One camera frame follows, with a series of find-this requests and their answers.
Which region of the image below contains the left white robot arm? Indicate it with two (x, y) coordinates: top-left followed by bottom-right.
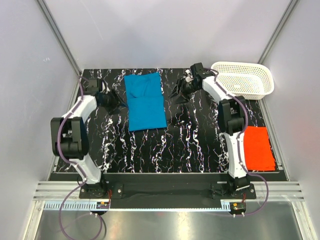
(50, 77), (126, 198)

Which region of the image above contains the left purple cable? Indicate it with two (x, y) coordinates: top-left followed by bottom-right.
(56, 74), (107, 240)

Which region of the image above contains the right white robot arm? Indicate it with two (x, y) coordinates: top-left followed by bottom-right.
(169, 62), (250, 199)

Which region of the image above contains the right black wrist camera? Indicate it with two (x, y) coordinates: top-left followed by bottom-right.
(184, 62), (208, 84)

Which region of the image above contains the blue t shirt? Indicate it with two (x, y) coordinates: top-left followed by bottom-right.
(124, 72), (167, 132)

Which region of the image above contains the white plastic basket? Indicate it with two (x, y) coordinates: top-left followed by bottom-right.
(211, 61), (275, 100)

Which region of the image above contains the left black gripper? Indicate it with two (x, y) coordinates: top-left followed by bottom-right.
(99, 89), (128, 116)

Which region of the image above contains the folded orange t shirt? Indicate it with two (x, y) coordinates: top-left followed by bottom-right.
(244, 126), (276, 172)

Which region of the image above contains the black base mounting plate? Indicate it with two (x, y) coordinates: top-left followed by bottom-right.
(45, 170), (288, 209)

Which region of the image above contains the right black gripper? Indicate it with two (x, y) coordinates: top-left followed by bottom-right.
(167, 78), (200, 106)

